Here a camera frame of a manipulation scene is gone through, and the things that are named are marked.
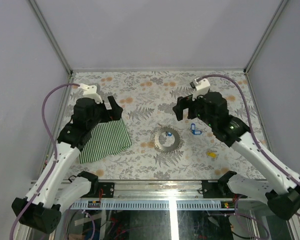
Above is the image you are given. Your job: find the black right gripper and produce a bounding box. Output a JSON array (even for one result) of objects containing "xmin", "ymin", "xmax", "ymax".
[{"xmin": 172, "ymin": 90, "xmax": 216, "ymax": 128}]

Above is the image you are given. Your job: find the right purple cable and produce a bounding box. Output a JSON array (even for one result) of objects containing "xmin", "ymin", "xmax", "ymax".
[{"xmin": 201, "ymin": 74, "xmax": 300, "ymax": 218}]

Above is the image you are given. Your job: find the purple cable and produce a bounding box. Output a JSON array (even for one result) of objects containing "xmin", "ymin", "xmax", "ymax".
[
  {"xmin": 9, "ymin": 83, "xmax": 82, "ymax": 240},
  {"xmin": 201, "ymin": 74, "xmax": 300, "ymax": 218}
]

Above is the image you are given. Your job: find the green striped cloth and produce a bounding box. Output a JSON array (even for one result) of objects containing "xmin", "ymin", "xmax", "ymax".
[{"xmin": 79, "ymin": 119, "xmax": 132, "ymax": 164}]

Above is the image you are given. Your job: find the yellow key tag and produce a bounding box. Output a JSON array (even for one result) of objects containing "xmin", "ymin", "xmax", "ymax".
[{"xmin": 206, "ymin": 150, "xmax": 218, "ymax": 159}]

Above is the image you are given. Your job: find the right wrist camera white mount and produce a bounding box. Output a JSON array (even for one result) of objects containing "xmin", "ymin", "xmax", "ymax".
[{"xmin": 190, "ymin": 77, "xmax": 211, "ymax": 101}]

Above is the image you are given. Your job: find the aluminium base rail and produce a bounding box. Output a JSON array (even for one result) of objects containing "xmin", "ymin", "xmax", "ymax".
[{"xmin": 29, "ymin": 178, "xmax": 248, "ymax": 211}]

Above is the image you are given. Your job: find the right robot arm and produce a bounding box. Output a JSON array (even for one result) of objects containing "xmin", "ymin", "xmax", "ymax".
[{"xmin": 173, "ymin": 92, "xmax": 300, "ymax": 220}]

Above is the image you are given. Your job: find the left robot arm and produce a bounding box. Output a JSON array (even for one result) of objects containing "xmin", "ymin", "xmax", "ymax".
[{"xmin": 11, "ymin": 96, "xmax": 123, "ymax": 234}]

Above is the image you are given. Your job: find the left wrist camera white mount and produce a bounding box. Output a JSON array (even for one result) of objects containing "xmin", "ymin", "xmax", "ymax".
[{"xmin": 78, "ymin": 83, "xmax": 103, "ymax": 104}]

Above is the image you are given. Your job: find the metal ring disc with keyrings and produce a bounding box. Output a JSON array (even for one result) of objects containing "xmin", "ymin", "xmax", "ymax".
[{"xmin": 151, "ymin": 125, "xmax": 184, "ymax": 154}]

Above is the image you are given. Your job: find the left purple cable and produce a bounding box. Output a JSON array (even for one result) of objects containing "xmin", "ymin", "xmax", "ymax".
[{"xmin": 9, "ymin": 83, "xmax": 82, "ymax": 240}]

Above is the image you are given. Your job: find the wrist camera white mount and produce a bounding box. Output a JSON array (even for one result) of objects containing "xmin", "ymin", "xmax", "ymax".
[
  {"xmin": 190, "ymin": 77, "xmax": 211, "ymax": 101},
  {"xmin": 78, "ymin": 83, "xmax": 103, "ymax": 104}
]

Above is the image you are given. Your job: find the blue key tag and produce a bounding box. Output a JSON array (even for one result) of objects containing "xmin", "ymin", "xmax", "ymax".
[
  {"xmin": 192, "ymin": 130, "xmax": 202, "ymax": 135},
  {"xmin": 191, "ymin": 123, "xmax": 196, "ymax": 131}
]

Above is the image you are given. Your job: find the floral table mat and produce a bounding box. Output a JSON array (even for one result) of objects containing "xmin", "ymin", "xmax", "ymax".
[{"xmin": 66, "ymin": 71, "xmax": 262, "ymax": 180}]

